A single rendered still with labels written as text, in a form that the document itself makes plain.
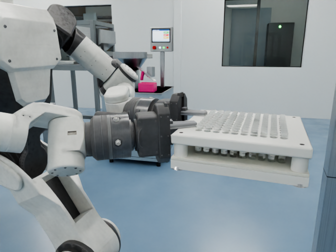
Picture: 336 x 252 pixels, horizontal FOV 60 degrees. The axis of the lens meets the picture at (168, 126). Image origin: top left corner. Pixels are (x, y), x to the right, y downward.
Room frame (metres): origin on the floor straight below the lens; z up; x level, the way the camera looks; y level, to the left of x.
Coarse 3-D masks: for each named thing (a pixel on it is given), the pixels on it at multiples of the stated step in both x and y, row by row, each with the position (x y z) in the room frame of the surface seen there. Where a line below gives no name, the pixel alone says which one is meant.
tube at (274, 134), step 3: (270, 132) 0.51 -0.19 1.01; (273, 132) 0.51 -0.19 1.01; (276, 132) 0.51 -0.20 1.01; (270, 135) 0.51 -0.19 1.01; (273, 135) 0.50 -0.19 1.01; (276, 135) 0.50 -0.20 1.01; (270, 156) 0.50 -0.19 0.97; (273, 156) 0.50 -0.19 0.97; (270, 159) 0.50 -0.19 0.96; (273, 159) 0.50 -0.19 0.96
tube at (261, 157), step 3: (261, 132) 0.51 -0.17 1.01; (264, 132) 0.51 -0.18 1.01; (267, 132) 0.51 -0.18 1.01; (261, 135) 0.51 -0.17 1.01; (264, 135) 0.51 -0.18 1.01; (258, 153) 0.51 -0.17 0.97; (261, 153) 0.51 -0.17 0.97; (258, 156) 0.51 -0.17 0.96; (261, 156) 0.51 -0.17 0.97; (264, 156) 0.51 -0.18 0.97; (258, 159) 0.51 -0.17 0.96; (261, 159) 0.51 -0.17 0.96; (264, 159) 0.51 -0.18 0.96
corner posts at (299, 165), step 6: (174, 144) 0.53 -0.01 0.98; (180, 144) 0.52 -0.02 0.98; (174, 150) 0.53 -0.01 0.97; (180, 150) 0.52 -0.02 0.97; (186, 150) 0.53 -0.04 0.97; (180, 156) 0.52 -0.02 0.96; (294, 162) 0.46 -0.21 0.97; (300, 162) 0.45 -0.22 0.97; (306, 162) 0.46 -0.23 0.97; (294, 168) 0.46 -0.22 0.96; (300, 168) 0.45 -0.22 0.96; (306, 168) 0.46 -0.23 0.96
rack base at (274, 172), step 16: (176, 160) 0.52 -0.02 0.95; (192, 160) 0.51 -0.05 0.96; (208, 160) 0.51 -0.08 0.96; (224, 160) 0.51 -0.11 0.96; (240, 160) 0.51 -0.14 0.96; (256, 160) 0.51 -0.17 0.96; (288, 160) 0.51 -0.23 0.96; (240, 176) 0.48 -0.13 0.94; (256, 176) 0.48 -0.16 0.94; (272, 176) 0.47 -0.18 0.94; (288, 176) 0.46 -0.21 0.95; (304, 176) 0.45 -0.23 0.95
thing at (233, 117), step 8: (224, 112) 0.67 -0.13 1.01; (232, 112) 0.67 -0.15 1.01; (216, 120) 0.61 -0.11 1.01; (224, 120) 0.60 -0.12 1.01; (232, 120) 0.60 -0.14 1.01; (240, 120) 0.60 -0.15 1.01; (248, 120) 0.60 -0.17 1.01; (256, 120) 0.60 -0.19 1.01; (264, 120) 0.60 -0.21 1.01; (272, 120) 0.60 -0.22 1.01; (248, 128) 0.55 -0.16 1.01; (256, 128) 0.53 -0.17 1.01; (264, 128) 0.54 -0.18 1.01; (272, 128) 0.53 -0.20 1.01
